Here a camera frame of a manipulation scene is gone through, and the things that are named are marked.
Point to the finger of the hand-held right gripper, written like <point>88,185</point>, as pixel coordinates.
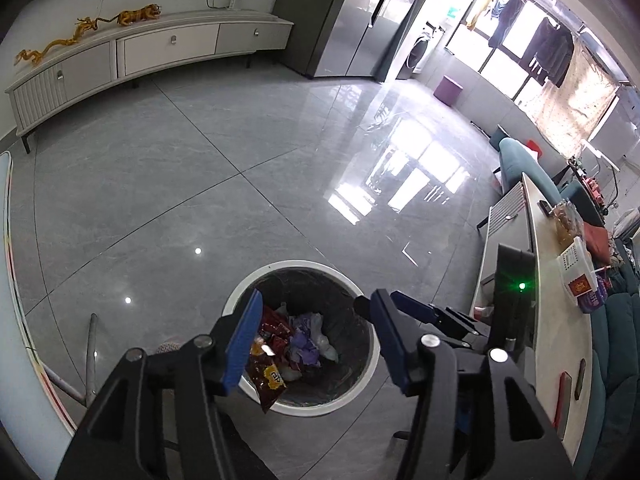
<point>362,307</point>
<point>415,305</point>

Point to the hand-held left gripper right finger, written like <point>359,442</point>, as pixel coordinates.
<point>392,345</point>

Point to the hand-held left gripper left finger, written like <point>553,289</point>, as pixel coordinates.
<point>245,345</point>

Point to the red chip packet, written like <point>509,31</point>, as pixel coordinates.
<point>265,380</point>

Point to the small white plastic bag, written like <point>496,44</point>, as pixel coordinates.
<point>322,335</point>

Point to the white trash bin black liner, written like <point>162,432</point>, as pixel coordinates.
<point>310,285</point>

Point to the purple plastic bag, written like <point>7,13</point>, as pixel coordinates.
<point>305,347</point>

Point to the white coffee table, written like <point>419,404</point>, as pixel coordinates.
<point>545,240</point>

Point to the white box red label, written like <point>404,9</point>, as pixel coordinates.
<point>577,270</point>

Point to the dark phone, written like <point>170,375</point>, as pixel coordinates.
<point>543,206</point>

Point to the clear snack bag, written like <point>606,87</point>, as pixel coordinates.
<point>567,220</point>

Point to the purple packet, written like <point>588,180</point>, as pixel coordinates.
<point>595,295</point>

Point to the orange cushion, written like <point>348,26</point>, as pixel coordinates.
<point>596,242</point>

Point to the teal sofa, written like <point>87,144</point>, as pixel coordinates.
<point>525,160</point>

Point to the black remote control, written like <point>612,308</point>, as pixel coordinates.
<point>581,379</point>

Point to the red flat case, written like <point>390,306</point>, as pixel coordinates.
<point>563,400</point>

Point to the metal table leg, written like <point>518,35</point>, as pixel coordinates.
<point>91,360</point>

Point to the beige hanging blanket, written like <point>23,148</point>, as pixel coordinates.
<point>575,100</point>

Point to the purple stool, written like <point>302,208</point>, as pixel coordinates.
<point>448,89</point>

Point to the black hanging garment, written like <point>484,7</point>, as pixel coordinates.
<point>550,50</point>

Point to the white washing machine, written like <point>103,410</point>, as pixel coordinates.
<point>417,52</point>

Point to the dark blue hanging garment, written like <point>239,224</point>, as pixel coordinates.
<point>507,17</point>

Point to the yellow hanging garment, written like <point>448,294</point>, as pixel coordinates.
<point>480,10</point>

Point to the grey refrigerator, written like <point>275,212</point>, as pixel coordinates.
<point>340,20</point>

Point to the white television cabinet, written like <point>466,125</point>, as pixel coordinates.
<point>165,50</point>

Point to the orange tiger figurine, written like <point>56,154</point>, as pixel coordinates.
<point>140,14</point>

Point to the golden dragon figurine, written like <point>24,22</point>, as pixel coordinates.
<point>55,45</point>

